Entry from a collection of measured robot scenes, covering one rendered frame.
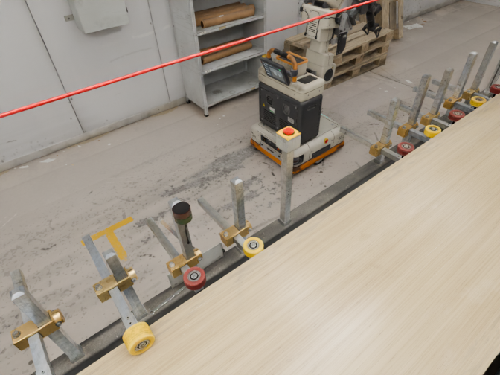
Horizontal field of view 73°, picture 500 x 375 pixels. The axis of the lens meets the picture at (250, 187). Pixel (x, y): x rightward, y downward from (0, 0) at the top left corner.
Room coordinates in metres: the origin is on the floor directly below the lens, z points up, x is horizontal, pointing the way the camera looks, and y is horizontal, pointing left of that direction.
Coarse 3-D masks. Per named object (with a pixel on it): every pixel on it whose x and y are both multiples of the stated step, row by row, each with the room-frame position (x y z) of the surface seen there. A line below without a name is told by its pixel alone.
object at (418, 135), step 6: (372, 114) 1.83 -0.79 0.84; (378, 114) 1.81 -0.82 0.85; (378, 120) 1.79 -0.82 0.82; (384, 120) 1.76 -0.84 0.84; (396, 126) 1.69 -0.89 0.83; (408, 132) 1.62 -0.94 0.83; (414, 132) 1.59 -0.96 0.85; (420, 132) 1.59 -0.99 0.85; (420, 138) 1.56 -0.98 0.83; (426, 138) 1.53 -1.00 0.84
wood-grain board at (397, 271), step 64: (448, 128) 1.54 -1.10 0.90; (384, 192) 1.07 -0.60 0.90; (448, 192) 1.04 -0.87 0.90; (256, 256) 0.76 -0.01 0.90; (320, 256) 0.74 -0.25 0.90; (384, 256) 0.73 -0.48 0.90; (448, 256) 0.71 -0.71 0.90; (192, 320) 0.52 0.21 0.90; (256, 320) 0.51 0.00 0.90; (320, 320) 0.50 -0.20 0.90; (384, 320) 0.49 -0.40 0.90; (448, 320) 0.48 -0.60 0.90
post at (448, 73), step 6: (444, 72) 1.82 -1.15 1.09; (450, 72) 1.80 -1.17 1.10; (444, 78) 1.81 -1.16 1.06; (450, 78) 1.81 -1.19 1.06; (444, 84) 1.80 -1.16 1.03; (438, 90) 1.82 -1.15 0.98; (444, 90) 1.80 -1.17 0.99; (438, 96) 1.81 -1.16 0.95; (438, 102) 1.80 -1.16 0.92; (432, 108) 1.82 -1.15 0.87; (438, 108) 1.81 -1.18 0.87
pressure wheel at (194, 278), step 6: (192, 270) 0.71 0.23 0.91; (198, 270) 0.71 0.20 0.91; (186, 276) 0.68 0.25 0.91; (192, 276) 0.68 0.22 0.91; (198, 276) 0.68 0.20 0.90; (204, 276) 0.68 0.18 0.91; (186, 282) 0.66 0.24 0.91; (192, 282) 0.66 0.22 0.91; (198, 282) 0.66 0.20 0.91; (204, 282) 0.67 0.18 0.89; (192, 288) 0.64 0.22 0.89; (198, 288) 0.65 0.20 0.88
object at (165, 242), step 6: (150, 222) 0.99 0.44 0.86; (150, 228) 0.97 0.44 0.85; (156, 228) 0.96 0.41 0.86; (156, 234) 0.93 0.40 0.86; (162, 234) 0.92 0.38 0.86; (162, 240) 0.89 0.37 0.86; (168, 240) 0.89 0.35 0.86; (168, 246) 0.86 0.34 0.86; (168, 252) 0.83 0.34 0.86; (174, 252) 0.83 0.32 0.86; (186, 264) 0.77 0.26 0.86; (186, 270) 0.74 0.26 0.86
